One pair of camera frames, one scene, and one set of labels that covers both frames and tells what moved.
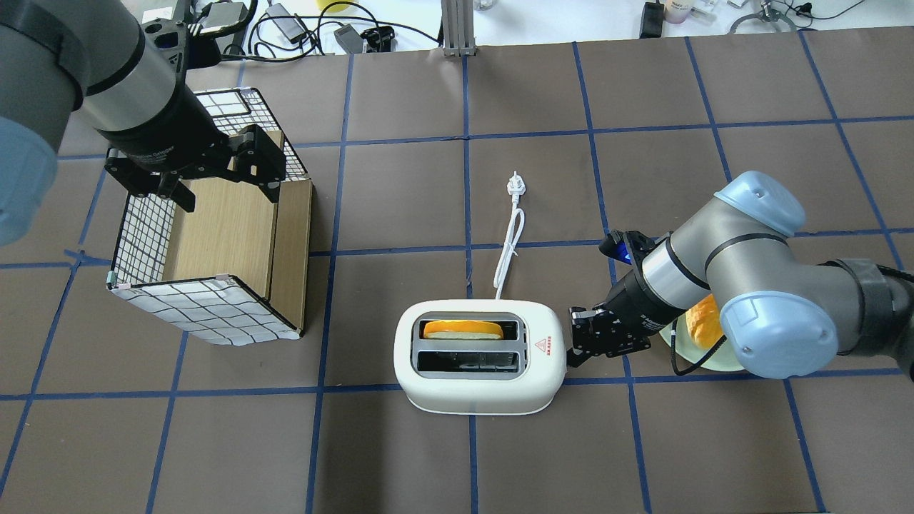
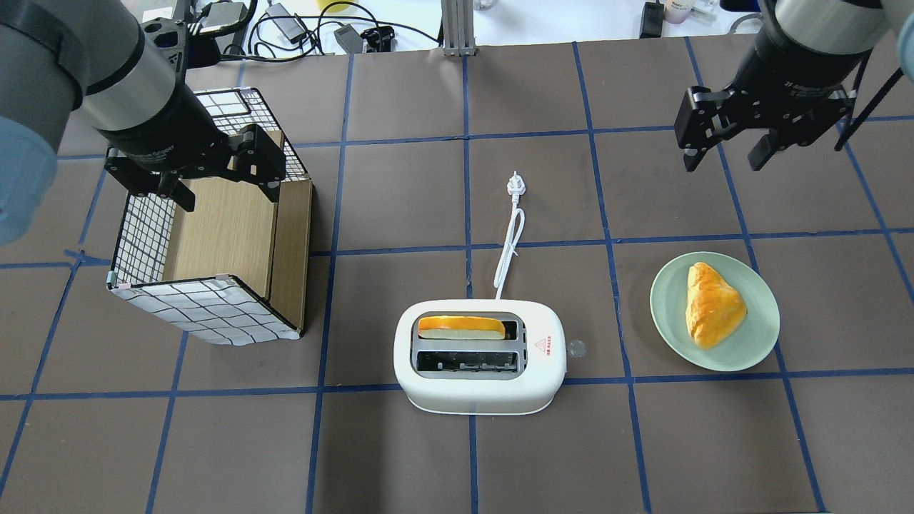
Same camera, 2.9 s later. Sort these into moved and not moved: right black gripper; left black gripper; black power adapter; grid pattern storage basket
Moved: right black gripper
Not moved: black power adapter; left black gripper; grid pattern storage basket
